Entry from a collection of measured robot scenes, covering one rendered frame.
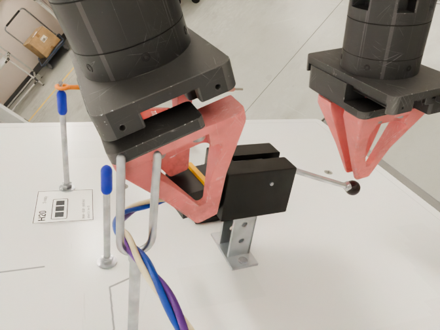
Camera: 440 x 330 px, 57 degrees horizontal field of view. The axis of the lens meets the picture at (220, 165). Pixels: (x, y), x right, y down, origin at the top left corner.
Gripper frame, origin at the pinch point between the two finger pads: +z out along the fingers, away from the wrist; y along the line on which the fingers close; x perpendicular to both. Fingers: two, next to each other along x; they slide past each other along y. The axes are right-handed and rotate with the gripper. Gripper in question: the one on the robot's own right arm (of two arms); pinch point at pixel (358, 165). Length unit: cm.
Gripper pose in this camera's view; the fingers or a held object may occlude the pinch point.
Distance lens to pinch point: 37.7
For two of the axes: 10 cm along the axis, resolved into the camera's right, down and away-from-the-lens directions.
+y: 4.0, 4.9, -7.7
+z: 0.2, 8.4, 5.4
